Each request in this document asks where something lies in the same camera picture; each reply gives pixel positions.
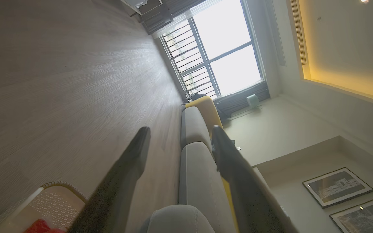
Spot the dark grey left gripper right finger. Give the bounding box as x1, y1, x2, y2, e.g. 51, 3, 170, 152
212, 126, 285, 233

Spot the metal balcony railing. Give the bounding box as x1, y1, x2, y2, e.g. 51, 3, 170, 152
162, 18, 221, 99

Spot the red white garment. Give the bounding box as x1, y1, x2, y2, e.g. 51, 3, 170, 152
25, 219, 65, 233

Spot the grey and yellow sofa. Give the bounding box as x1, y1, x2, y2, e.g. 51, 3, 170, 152
140, 96, 240, 233

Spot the dark pleated curtain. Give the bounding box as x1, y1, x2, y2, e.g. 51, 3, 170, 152
214, 80, 270, 117

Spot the cream laundry basket brown rim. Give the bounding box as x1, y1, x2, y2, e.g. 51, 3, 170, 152
0, 181, 88, 233

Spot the linear ceiling air vent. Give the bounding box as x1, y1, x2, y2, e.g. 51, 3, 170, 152
290, 0, 307, 66

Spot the black framed picture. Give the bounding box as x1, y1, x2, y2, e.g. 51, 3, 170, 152
330, 196, 373, 233
302, 167, 373, 208

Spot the small wooden side table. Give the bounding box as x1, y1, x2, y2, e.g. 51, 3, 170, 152
138, 2, 174, 35

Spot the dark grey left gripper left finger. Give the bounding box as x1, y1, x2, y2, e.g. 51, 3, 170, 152
68, 127, 151, 233

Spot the black bag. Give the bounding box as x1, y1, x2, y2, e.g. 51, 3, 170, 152
183, 93, 206, 105

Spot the large window with dark frame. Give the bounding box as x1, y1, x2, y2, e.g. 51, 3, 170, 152
160, 0, 265, 99

